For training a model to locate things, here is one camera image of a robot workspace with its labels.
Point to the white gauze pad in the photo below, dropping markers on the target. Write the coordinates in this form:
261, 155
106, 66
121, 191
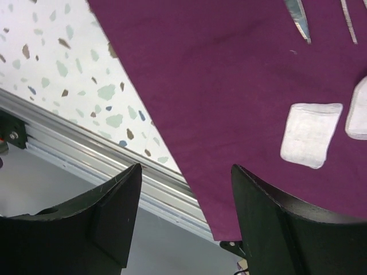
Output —
309, 130
355, 126

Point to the black bracket with cables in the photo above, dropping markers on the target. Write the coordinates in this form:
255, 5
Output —
12, 132

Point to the steel hemostat forceps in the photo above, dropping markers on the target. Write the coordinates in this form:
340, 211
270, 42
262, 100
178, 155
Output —
348, 21

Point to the steel surgical scissors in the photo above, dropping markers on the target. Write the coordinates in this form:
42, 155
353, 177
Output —
298, 15

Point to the purple cloth mat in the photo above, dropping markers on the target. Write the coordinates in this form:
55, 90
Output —
218, 79

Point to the aluminium table edge rail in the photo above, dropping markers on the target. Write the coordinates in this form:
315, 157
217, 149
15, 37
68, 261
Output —
165, 193

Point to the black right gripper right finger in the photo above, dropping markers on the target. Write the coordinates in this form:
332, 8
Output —
283, 234

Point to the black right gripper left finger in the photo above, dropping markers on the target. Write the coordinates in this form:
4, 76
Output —
88, 234

